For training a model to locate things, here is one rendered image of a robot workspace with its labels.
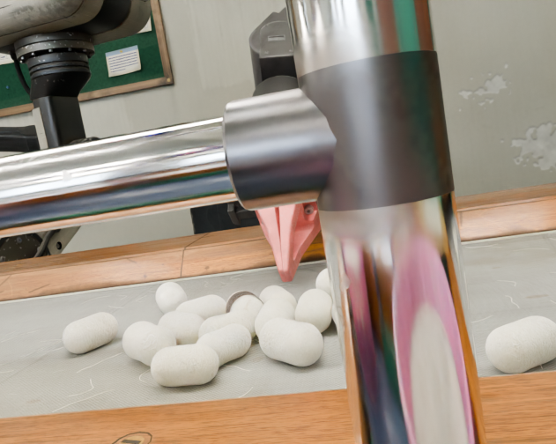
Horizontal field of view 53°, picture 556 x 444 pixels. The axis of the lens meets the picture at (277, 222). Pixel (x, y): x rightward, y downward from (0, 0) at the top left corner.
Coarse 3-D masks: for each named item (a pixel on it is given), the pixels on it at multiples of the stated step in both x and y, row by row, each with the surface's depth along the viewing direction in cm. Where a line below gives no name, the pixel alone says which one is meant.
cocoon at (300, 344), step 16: (272, 320) 27; (288, 320) 26; (272, 336) 26; (288, 336) 25; (304, 336) 25; (320, 336) 25; (272, 352) 26; (288, 352) 25; (304, 352) 25; (320, 352) 25
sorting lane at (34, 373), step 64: (512, 256) 39; (0, 320) 46; (64, 320) 42; (128, 320) 39; (512, 320) 27; (0, 384) 30; (64, 384) 29; (128, 384) 27; (256, 384) 25; (320, 384) 23
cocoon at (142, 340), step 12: (132, 324) 30; (144, 324) 30; (132, 336) 29; (144, 336) 28; (156, 336) 28; (168, 336) 28; (132, 348) 29; (144, 348) 28; (156, 348) 28; (144, 360) 28
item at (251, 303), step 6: (240, 300) 32; (246, 300) 32; (252, 300) 32; (258, 300) 32; (234, 306) 32; (240, 306) 31; (246, 306) 31; (252, 306) 31; (258, 306) 32; (252, 312) 31; (258, 312) 31
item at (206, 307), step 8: (208, 296) 34; (216, 296) 34; (184, 304) 33; (192, 304) 33; (200, 304) 33; (208, 304) 34; (216, 304) 34; (224, 304) 34; (192, 312) 33; (200, 312) 33; (208, 312) 33; (216, 312) 34; (224, 312) 34
